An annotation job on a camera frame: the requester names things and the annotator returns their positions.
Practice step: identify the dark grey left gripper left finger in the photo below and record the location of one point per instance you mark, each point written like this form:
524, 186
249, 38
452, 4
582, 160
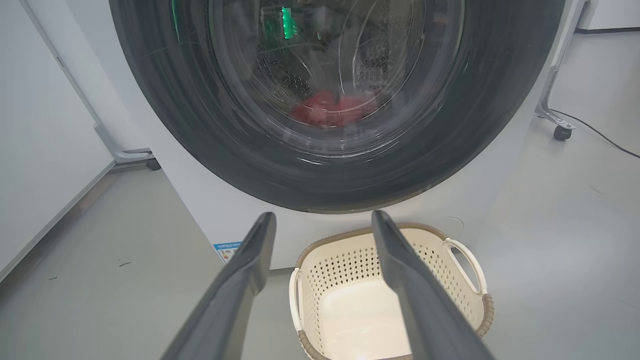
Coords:
230, 300

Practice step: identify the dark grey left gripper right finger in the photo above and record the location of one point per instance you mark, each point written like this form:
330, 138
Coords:
420, 310

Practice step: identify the round black washing machine door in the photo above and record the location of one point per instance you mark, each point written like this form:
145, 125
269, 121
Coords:
200, 150

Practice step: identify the red and white garment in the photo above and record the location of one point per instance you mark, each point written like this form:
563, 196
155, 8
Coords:
330, 110

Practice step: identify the cream perforated laundry basket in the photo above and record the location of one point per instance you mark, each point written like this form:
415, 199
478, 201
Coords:
350, 310

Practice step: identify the white front-load washing machine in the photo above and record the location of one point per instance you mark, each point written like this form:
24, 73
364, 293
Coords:
240, 220

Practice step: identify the blue energy label sticker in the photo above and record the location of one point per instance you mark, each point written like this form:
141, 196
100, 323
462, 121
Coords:
226, 250

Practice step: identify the grey partition stand with caster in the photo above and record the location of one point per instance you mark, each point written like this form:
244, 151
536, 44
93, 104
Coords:
550, 115
125, 155

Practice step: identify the perforated steel washer drum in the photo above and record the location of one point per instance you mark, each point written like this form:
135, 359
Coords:
375, 65

